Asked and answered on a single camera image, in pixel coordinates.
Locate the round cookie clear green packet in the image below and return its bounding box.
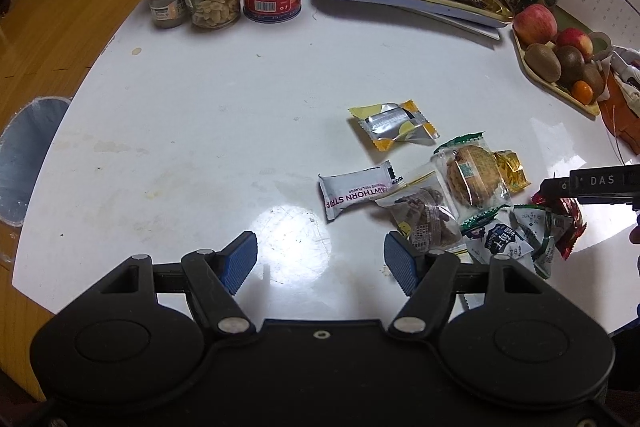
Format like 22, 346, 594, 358
432, 131, 510, 219

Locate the white hawthorn strip bar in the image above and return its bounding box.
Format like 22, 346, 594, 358
318, 160, 402, 221

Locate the person right hand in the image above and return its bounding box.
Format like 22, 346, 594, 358
629, 215, 640, 245

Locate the red foil candy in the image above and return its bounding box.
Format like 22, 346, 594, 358
532, 191, 587, 260

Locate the clear packet brown snack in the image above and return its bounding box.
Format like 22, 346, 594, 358
375, 168, 462, 254

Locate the orange case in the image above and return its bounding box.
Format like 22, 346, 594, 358
599, 72, 640, 156

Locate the white green snack packet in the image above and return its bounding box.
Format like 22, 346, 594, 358
461, 205, 559, 280

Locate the small orange tangerine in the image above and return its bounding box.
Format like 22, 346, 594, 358
570, 80, 593, 105

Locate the beige fruit tray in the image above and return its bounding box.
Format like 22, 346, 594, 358
510, 29, 601, 120

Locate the gold foil candy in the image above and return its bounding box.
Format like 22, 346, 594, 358
494, 150, 530, 195

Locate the brown kiwi back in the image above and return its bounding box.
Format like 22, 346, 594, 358
582, 63, 605, 102

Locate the brown kiwi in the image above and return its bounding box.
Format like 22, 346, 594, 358
524, 43, 562, 83
582, 63, 605, 102

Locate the dark passion fruit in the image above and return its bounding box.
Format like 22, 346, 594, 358
555, 46, 585, 86

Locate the brown kiwi front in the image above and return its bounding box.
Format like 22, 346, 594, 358
524, 43, 562, 83

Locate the small red apple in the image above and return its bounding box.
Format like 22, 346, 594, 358
555, 27, 593, 62

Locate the yellow silver snack packet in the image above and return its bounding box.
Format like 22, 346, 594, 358
348, 100, 439, 153

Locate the large red apple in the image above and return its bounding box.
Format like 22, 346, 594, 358
512, 3, 558, 46

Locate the grey round stool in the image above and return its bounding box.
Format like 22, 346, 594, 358
0, 96, 70, 228

